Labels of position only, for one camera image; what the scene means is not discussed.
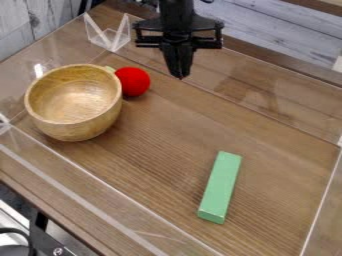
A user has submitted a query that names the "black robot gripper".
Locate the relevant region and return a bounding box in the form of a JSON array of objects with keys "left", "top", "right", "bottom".
[{"left": 133, "top": 13, "right": 225, "bottom": 78}]

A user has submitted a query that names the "black table leg frame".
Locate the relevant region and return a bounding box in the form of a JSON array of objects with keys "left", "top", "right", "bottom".
[{"left": 30, "top": 211, "right": 77, "bottom": 256}]

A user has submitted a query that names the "clear acrylic corner bracket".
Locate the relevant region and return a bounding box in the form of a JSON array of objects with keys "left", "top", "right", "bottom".
[{"left": 83, "top": 14, "right": 131, "bottom": 53}]

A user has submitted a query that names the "small light green object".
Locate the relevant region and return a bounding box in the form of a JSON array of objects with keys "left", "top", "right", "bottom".
[{"left": 106, "top": 66, "right": 117, "bottom": 73}]

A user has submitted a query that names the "red ball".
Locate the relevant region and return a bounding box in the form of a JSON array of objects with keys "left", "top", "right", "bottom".
[{"left": 115, "top": 67, "right": 151, "bottom": 97}]

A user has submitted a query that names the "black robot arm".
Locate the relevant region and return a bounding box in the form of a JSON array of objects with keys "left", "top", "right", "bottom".
[{"left": 133, "top": 0, "right": 225, "bottom": 79}]

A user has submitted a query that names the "clear acrylic tray wall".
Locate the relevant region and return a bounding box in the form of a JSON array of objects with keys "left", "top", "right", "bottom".
[{"left": 0, "top": 112, "right": 339, "bottom": 256}]

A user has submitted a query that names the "brown wooden bowl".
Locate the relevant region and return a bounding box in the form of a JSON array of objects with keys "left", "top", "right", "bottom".
[{"left": 25, "top": 64, "right": 123, "bottom": 141}]

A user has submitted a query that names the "green rectangular block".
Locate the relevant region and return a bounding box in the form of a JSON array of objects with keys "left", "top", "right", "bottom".
[{"left": 197, "top": 151, "right": 242, "bottom": 224}]

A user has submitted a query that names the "black cable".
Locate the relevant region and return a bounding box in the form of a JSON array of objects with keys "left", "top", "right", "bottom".
[{"left": 0, "top": 227, "right": 38, "bottom": 256}]

